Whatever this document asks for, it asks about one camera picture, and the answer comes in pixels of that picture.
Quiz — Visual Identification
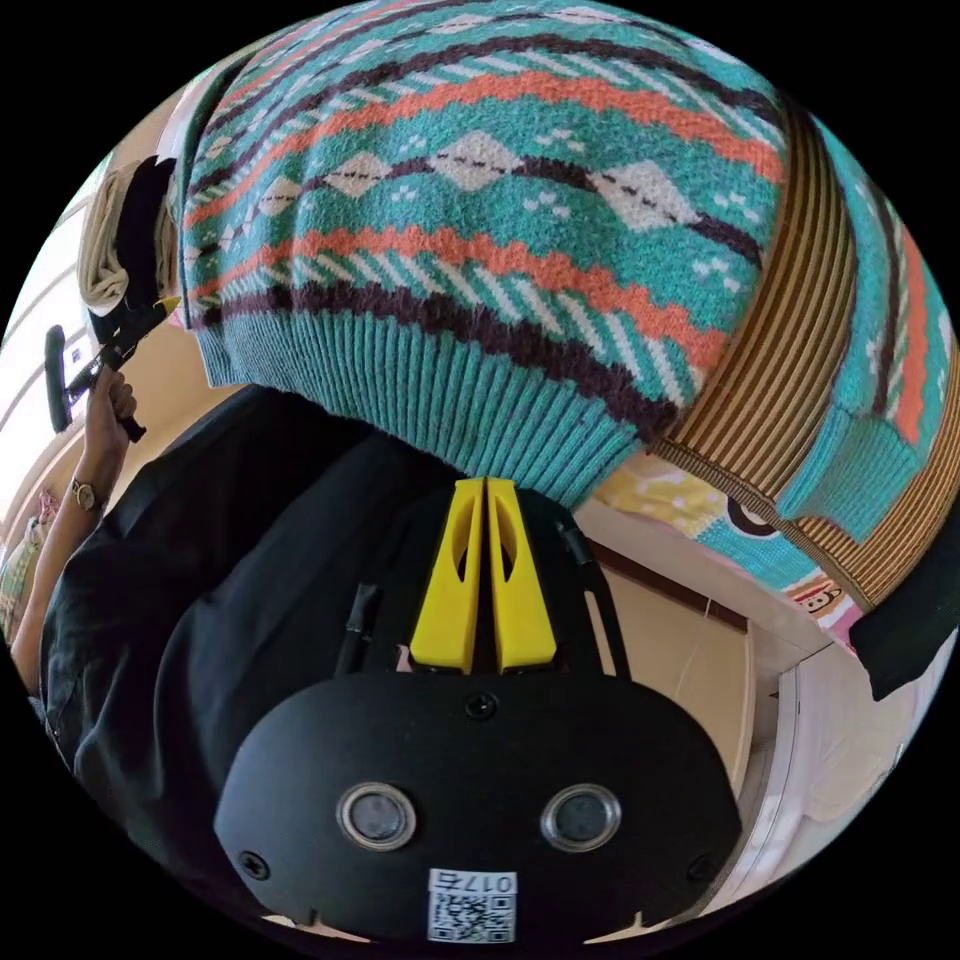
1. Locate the pile of clothes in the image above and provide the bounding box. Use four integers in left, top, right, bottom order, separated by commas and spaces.
77, 155, 181, 340

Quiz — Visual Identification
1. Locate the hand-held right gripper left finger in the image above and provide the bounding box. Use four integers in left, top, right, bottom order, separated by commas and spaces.
409, 478, 487, 675

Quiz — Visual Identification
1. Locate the teal patterned knit sweater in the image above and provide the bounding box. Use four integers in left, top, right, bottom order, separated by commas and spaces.
173, 0, 955, 543

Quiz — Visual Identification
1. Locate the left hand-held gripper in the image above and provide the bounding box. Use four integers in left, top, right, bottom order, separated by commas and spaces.
62, 296, 183, 444

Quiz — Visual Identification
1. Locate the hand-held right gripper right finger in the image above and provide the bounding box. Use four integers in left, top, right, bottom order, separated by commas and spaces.
487, 478, 559, 673

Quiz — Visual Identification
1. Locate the person's left forearm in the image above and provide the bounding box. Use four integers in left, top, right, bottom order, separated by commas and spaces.
8, 468, 114, 680

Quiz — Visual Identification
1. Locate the black garment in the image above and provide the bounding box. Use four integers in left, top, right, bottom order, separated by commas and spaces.
849, 581, 960, 703

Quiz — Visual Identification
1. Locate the person's left hand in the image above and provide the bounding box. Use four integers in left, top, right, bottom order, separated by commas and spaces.
77, 367, 141, 485

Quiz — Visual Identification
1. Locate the person's body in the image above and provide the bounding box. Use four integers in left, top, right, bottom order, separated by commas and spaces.
37, 386, 601, 928

